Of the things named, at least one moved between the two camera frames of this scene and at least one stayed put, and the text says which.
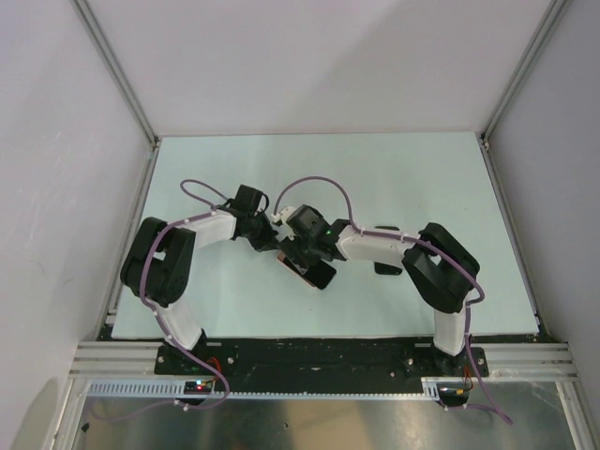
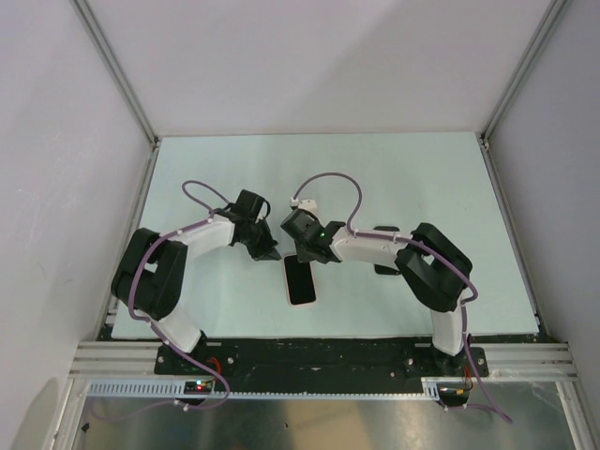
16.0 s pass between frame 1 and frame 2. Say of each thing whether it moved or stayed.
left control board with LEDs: stayed
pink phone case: moved
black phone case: stayed
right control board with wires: stayed
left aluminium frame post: stayed
